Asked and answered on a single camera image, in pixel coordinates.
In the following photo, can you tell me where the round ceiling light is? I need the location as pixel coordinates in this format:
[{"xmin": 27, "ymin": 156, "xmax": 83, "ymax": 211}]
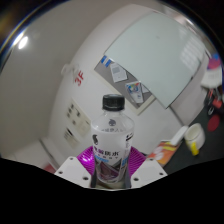
[{"xmin": 17, "ymin": 35, "xmax": 30, "ymax": 51}]

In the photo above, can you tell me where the clear black-capped water bottle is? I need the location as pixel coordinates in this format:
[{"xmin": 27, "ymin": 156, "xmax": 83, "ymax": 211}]
[{"xmin": 90, "ymin": 94, "xmax": 136, "ymax": 189}]

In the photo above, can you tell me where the grey notice board with papers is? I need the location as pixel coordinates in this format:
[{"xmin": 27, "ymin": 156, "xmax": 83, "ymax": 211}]
[{"xmin": 93, "ymin": 54, "xmax": 156, "ymax": 116}]

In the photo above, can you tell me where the flat round red coaster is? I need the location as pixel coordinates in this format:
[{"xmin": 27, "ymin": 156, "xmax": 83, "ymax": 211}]
[{"xmin": 207, "ymin": 114, "xmax": 221, "ymax": 133}]

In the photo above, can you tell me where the red and black power tool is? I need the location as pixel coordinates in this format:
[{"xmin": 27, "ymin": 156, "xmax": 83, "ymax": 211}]
[{"xmin": 204, "ymin": 87, "xmax": 224, "ymax": 116}]

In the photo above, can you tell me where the flat white box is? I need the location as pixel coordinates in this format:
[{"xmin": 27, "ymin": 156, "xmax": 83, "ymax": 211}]
[{"xmin": 169, "ymin": 125, "xmax": 190, "ymax": 148}]

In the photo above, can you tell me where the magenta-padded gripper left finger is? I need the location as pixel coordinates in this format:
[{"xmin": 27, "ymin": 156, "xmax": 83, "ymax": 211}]
[{"xmin": 54, "ymin": 145, "xmax": 98, "ymax": 189}]

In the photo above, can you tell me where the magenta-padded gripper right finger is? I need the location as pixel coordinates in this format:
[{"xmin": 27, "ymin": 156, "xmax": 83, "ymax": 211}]
[{"xmin": 124, "ymin": 146, "xmax": 168, "ymax": 190}]

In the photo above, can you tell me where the large frosted glass whiteboard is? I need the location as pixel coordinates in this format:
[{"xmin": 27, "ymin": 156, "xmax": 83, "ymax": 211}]
[{"xmin": 104, "ymin": 11, "xmax": 206, "ymax": 110}]

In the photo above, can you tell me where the small white wall poster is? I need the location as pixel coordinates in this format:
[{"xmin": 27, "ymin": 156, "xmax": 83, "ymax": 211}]
[{"xmin": 63, "ymin": 127, "xmax": 80, "ymax": 150}]

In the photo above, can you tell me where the large white wall poster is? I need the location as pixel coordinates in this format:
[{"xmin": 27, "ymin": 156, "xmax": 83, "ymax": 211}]
[{"xmin": 66, "ymin": 99, "xmax": 92, "ymax": 131}]

